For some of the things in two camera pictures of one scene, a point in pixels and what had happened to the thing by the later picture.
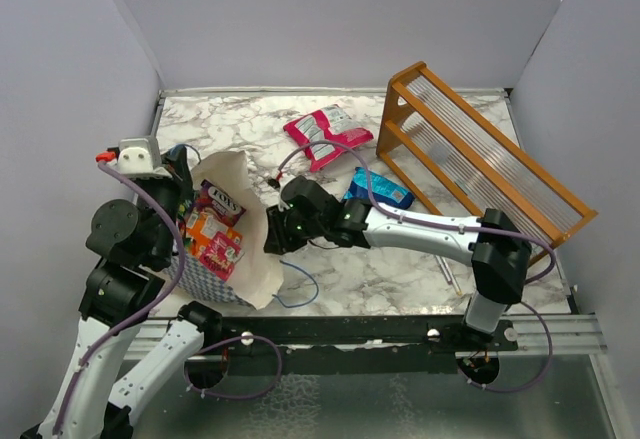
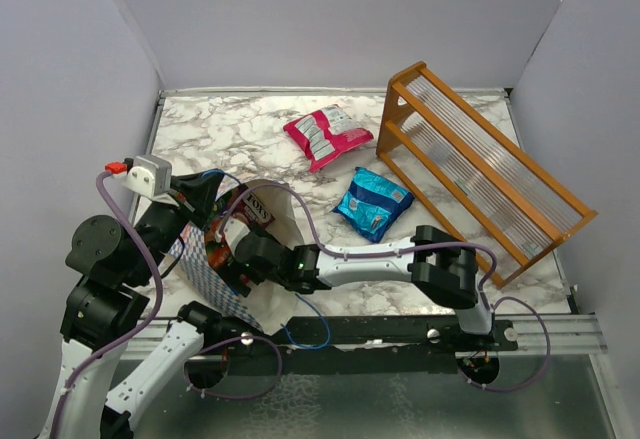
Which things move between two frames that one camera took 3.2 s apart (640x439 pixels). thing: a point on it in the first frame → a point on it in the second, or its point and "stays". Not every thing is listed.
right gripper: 279,239 → 232,273
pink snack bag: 329,124 stays
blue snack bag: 384,190 stays
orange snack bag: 200,228 → 218,253
